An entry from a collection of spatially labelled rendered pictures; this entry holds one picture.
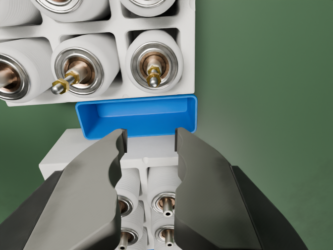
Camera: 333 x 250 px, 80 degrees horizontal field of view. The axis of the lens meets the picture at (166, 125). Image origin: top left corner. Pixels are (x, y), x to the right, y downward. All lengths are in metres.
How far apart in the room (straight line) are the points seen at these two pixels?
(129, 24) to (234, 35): 0.31
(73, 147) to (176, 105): 0.32
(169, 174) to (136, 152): 0.10
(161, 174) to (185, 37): 0.31
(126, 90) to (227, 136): 0.42
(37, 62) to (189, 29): 0.26
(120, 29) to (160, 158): 0.30
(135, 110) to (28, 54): 0.34
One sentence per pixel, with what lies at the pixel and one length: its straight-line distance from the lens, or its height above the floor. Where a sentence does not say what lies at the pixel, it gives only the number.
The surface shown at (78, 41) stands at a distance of 0.35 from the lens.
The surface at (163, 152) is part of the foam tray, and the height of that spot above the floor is 0.15.
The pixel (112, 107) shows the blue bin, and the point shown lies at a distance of 0.64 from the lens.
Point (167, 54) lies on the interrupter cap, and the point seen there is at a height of 0.25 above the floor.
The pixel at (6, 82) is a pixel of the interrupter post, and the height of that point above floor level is 0.27.
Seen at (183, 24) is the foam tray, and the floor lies 0.18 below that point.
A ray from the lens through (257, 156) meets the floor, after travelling 0.82.
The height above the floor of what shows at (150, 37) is 0.25.
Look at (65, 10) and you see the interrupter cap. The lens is 0.34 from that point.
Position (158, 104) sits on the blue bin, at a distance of 0.62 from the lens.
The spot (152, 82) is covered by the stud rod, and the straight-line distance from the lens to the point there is 0.24.
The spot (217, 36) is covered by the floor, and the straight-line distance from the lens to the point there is 0.60.
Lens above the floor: 0.57
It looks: 61 degrees down
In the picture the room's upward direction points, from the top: 175 degrees clockwise
